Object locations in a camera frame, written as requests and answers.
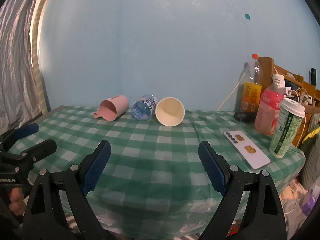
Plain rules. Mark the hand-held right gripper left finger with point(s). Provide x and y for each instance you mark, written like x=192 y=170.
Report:
x=96 y=170

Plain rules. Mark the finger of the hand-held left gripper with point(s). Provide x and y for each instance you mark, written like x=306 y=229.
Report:
x=26 y=130
x=42 y=148

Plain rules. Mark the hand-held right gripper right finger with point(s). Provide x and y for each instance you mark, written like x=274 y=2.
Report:
x=212 y=167

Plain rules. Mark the cream paper cup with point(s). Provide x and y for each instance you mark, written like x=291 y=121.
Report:
x=170 y=110

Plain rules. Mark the clear blue printed plastic cup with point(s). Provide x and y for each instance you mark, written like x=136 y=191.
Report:
x=145 y=106

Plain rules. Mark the green white takeaway cup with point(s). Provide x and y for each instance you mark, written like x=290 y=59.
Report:
x=283 y=132

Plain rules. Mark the person's left hand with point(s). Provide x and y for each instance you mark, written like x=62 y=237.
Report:
x=16 y=201

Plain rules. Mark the white smartphone with stickers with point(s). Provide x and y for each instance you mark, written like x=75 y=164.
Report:
x=250 y=155

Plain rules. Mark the green checkered tablecloth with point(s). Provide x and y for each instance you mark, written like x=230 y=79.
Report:
x=150 y=150

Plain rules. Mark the black cylindrical object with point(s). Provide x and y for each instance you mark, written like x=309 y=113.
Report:
x=243 y=117

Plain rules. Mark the grey curtain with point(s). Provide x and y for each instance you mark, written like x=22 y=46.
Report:
x=17 y=55

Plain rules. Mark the pink drink bottle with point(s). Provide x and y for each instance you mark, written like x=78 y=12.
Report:
x=267 y=110

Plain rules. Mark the orange soda bottle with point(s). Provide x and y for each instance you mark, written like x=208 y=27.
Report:
x=250 y=95

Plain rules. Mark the pile of light clothes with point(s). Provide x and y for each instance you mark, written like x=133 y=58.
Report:
x=295 y=200

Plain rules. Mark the grey cloth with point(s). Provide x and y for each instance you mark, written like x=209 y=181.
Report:
x=311 y=165

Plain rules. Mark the yellow green cloth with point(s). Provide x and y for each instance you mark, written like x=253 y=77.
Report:
x=311 y=133

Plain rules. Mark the white charger plug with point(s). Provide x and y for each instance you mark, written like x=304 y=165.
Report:
x=285 y=83

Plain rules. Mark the wooden shelf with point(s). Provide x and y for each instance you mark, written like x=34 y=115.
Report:
x=266 y=65

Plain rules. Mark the white power strip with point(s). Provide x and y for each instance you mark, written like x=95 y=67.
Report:
x=308 y=100

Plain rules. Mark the black upright device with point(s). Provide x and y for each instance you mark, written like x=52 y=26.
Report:
x=313 y=76

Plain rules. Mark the teal tape piece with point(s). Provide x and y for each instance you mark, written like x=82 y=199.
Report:
x=247 y=16

